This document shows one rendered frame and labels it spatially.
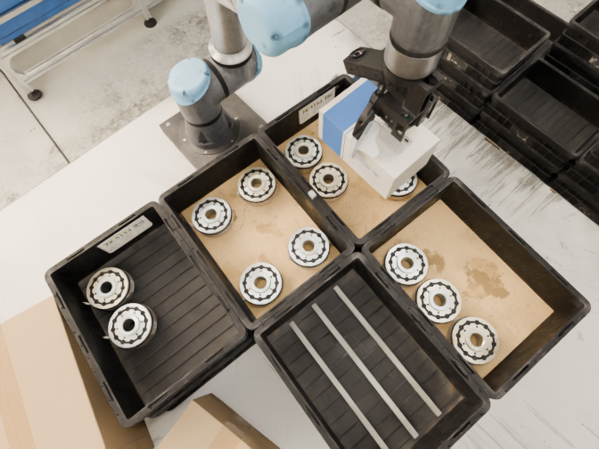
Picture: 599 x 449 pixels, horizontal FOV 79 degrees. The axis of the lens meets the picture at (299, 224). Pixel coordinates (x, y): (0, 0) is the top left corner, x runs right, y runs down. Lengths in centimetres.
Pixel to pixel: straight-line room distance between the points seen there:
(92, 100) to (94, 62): 28
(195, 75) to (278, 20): 63
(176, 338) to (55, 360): 25
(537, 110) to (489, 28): 42
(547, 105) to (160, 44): 215
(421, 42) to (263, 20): 19
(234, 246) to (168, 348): 29
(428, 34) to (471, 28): 145
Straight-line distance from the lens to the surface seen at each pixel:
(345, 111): 74
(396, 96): 62
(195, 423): 91
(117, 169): 133
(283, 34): 45
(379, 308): 91
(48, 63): 269
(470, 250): 100
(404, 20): 51
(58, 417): 98
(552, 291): 101
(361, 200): 98
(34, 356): 102
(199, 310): 94
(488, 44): 192
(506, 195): 126
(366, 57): 65
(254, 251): 94
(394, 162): 69
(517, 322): 101
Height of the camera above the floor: 172
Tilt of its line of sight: 70 degrees down
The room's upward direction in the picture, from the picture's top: 6 degrees counter-clockwise
